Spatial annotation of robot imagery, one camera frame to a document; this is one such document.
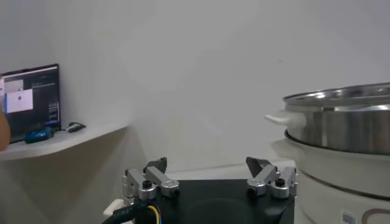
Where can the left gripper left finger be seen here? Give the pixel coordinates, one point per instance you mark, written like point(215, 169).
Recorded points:
point(152, 178)

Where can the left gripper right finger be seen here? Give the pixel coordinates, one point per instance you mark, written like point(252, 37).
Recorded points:
point(268, 176)

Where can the white electric steamer pot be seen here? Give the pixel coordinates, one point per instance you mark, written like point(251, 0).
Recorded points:
point(335, 182)

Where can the stainless steel steamer pot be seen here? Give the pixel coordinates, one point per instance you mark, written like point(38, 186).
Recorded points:
point(350, 131)

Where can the glass pot lid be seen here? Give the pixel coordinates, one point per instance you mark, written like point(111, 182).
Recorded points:
point(112, 208)

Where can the small black device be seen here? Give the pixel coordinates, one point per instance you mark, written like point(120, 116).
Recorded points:
point(74, 127)

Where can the white side table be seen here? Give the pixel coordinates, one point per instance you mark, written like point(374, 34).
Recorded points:
point(61, 141)

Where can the blue computer mouse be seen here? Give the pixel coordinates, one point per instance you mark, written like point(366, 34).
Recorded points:
point(38, 135)

